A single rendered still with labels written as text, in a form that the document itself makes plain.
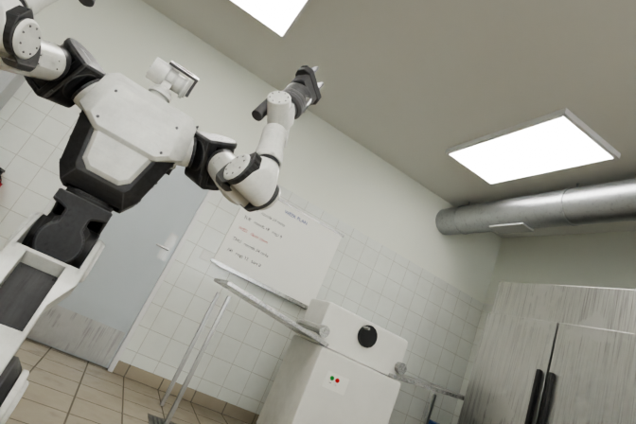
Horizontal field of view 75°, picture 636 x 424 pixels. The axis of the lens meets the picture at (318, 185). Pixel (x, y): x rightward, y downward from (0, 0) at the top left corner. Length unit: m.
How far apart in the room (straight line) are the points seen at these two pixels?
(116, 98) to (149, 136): 0.12
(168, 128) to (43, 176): 2.98
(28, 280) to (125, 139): 0.37
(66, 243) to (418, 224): 4.30
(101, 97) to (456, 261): 4.71
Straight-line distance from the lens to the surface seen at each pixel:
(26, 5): 1.04
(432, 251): 5.12
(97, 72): 1.23
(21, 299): 1.08
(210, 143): 1.18
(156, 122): 1.14
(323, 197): 4.41
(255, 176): 0.96
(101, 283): 3.99
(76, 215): 1.13
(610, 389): 3.48
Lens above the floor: 0.84
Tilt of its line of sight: 20 degrees up
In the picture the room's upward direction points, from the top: 25 degrees clockwise
